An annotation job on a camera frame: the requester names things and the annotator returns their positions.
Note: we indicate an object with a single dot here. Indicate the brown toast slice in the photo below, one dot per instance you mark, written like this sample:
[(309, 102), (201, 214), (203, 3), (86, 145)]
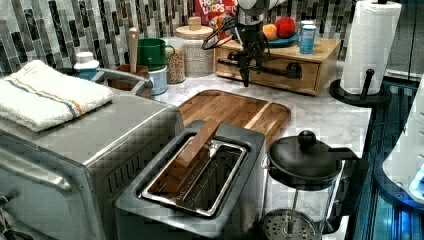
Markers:
[(174, 182)]

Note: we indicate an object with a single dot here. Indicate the wooden drawer box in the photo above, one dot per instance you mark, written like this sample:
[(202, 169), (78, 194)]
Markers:
[(317, 68)]

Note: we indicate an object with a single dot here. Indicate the teal plate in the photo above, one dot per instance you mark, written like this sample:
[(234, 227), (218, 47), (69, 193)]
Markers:
[(283, 42)]

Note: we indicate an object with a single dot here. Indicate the orange fruit toy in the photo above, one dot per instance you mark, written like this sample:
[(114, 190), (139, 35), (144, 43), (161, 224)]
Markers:
[(270, 31)]

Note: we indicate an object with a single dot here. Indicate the white paper towel roll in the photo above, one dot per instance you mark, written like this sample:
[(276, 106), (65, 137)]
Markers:
[(369, 45)]

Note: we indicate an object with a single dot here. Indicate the red cereal box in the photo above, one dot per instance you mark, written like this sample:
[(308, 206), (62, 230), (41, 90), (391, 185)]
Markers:
[(214, 13)]

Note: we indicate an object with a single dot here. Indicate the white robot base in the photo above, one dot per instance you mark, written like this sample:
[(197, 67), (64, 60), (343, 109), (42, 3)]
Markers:
[(403, 168)]

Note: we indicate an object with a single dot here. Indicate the blue white can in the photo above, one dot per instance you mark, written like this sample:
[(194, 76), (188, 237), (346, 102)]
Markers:
[(307, 39)]

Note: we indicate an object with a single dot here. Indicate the grey two-slot toaster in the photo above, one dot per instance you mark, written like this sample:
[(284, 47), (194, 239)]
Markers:
[(223, 203)]

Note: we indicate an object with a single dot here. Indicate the light blue mug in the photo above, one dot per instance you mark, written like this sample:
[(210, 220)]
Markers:
[(159, 81)]

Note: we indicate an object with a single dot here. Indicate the wooden cutting board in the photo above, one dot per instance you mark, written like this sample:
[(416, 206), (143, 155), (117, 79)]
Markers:
[(266, 117)]

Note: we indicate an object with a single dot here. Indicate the red apple toy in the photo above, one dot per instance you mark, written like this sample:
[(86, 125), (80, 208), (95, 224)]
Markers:
[(285, 27)]

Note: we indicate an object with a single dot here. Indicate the green mug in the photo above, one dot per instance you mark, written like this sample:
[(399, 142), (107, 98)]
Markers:
[(153, 53)]

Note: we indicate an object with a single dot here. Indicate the stainless steel toaster oven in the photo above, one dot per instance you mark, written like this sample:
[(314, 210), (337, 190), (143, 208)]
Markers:
[(62, 183)]

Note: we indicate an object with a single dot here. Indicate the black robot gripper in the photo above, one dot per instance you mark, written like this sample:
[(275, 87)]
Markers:
[(253, 45)]

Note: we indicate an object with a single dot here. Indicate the metal oven handle bar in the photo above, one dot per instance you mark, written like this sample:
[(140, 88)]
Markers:
[(140, 84)]

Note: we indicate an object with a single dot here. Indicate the white striped folded towel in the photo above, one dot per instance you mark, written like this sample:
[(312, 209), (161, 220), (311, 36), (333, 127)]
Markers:
[(39, 97)]

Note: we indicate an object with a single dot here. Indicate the black paper towel holder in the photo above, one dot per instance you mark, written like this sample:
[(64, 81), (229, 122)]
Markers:
[(363, 99)]

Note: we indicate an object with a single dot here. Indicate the glass jar with wooden lid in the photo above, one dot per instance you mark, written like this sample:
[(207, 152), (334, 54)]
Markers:
[(198, 62)]

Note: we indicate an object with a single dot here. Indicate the white blue bottle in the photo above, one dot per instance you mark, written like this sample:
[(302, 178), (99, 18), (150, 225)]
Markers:
[(86, 65)]

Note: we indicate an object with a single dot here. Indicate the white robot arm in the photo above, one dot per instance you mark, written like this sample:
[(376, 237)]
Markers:
[(251, 12)]

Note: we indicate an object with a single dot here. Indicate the brown wooden utensil holder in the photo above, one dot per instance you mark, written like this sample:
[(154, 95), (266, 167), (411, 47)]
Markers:
[(127, 84)]

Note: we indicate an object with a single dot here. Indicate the glass jar of grains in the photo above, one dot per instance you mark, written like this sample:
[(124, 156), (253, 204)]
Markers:
[(175, 54)]

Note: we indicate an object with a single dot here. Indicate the black glass french press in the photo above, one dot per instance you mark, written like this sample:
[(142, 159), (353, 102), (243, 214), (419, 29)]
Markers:
[(327, 184)]

